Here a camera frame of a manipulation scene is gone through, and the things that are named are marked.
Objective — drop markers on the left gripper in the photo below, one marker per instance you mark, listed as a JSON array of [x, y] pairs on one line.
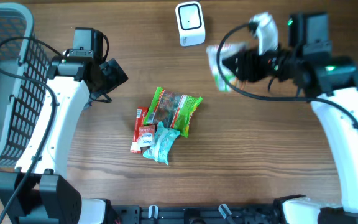
[[116, 75]]

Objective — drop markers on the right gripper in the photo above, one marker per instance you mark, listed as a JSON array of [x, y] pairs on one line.
[[248, 63]]

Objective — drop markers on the green gummy candy bag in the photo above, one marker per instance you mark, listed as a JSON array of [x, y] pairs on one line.
[[174, 110]]

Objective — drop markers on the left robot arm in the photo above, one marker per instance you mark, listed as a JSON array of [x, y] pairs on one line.
[[37, 191]]

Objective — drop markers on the red chocolate bar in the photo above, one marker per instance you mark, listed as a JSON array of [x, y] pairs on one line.
[[141, 113]]

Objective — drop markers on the grey plastic shopping basket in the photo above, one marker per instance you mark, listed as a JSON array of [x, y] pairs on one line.
[[20, 100]]

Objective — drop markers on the red orange snack packet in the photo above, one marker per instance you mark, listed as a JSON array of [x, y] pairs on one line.
[[146, 136]]

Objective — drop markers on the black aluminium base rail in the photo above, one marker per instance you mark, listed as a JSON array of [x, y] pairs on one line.
[[222, 214]]

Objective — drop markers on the white barcode scanner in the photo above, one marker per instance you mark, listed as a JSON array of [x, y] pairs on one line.
[[190, 22]]

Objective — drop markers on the teal candy bag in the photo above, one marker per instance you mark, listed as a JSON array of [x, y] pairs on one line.
[[164, 139]]

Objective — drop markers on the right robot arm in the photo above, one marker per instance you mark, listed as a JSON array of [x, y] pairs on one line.
[[328, 83]]

